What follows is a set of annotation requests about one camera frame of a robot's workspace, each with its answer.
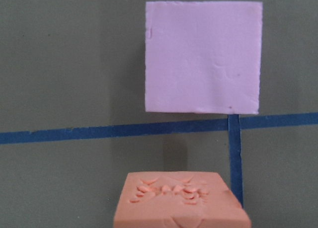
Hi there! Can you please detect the pink foam block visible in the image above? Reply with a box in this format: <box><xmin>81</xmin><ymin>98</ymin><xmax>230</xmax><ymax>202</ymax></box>
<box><xmin>145</xmin><ymin>1</ymin><xmax>263</xmax><ymax>114</ymax></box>

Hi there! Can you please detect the orange foam block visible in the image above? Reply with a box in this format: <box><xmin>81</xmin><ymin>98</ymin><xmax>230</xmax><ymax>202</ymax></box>
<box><xmin>113</xmin><ymin>171</ymin><xmax>251</xmax><ymax>228</ymax></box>

